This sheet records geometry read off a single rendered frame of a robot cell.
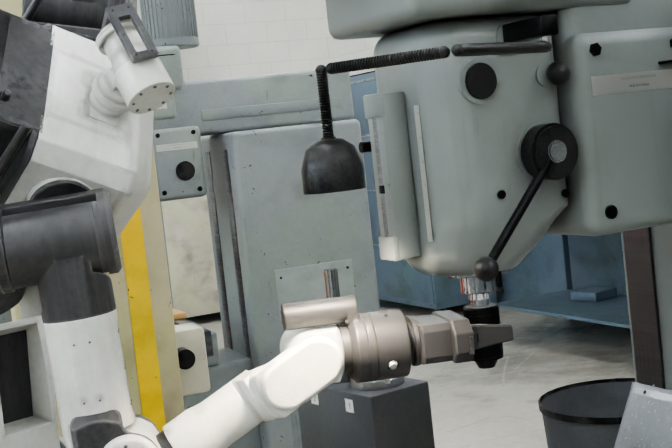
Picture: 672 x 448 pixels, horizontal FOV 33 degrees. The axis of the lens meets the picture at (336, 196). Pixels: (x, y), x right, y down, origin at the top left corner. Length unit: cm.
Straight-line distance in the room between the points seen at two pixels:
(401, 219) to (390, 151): 9
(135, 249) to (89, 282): 170
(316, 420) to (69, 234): 71
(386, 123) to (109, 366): 45
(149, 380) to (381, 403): 141
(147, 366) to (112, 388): 171
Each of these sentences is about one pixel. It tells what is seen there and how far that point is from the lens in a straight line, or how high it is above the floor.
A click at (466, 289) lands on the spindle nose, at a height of 129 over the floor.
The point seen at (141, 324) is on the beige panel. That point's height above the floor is 106.
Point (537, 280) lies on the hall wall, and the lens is 877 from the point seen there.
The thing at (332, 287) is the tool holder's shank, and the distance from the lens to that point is 191.
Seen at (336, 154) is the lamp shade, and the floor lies 148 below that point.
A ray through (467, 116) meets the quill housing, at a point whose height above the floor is 151.
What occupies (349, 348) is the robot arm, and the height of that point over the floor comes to 124.
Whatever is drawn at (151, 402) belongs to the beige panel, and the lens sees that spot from 314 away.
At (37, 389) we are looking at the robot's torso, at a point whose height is 116.
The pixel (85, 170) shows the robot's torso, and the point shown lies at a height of 149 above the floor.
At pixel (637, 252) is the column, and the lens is 180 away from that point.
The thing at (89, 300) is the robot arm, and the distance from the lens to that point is 139.
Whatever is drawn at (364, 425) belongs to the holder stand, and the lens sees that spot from 182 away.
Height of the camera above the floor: 150
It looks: 3 degrees down
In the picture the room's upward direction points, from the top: 6 degrees counter-clockwise
